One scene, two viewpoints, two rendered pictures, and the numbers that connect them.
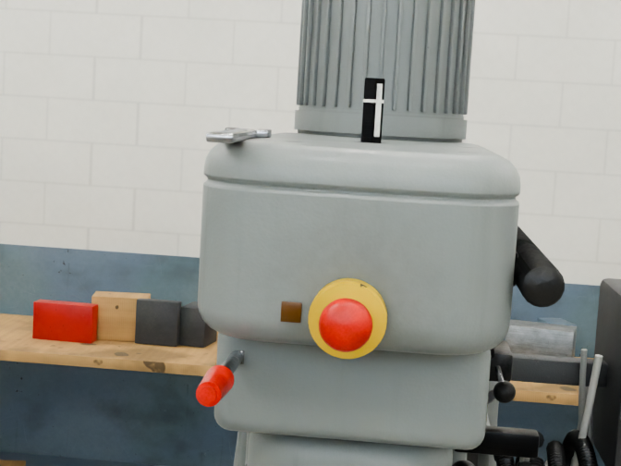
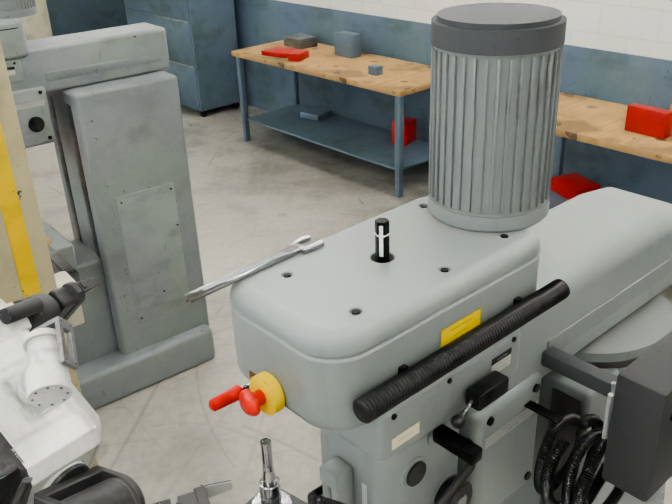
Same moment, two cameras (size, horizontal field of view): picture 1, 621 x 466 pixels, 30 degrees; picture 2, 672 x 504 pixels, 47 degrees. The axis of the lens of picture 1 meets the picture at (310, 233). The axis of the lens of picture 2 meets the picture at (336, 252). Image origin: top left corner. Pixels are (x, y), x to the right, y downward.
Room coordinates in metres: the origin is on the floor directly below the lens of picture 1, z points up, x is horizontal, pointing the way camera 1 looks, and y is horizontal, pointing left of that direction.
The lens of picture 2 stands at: (0.33, -0.72, 2.42)
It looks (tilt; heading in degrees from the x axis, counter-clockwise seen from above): 27 degrees down; 44
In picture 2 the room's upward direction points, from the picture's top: 2 degrees counter-clockwise
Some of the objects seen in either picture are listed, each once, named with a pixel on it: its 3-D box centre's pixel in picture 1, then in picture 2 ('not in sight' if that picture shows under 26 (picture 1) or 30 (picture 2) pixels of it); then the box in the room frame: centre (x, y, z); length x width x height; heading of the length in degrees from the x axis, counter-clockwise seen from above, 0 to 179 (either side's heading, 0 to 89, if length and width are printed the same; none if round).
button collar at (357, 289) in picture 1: (347, 318); (267, 393); (0.88, -0.03, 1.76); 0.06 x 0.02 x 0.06; 85
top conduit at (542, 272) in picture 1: (514, 252); (471, 342); (1.13, -0.20, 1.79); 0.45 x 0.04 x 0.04; 175
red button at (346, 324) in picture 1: (346, 324); (253, 400); (0.86, -0.03, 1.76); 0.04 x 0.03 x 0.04; 85
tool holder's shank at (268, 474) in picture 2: not in sight; (267, 461); (1.13, 0.29, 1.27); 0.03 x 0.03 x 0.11
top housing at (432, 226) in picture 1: (366, 224); (389, 299); (1.12, -0.05, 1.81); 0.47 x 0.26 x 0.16; 175
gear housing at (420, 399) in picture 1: (360, 349); (402, 361); (1.15, -0.06, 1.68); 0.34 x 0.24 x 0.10; 175
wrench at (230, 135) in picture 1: (237, 134); (255, 267); (0.96, 0.07, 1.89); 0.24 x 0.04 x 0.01; 178
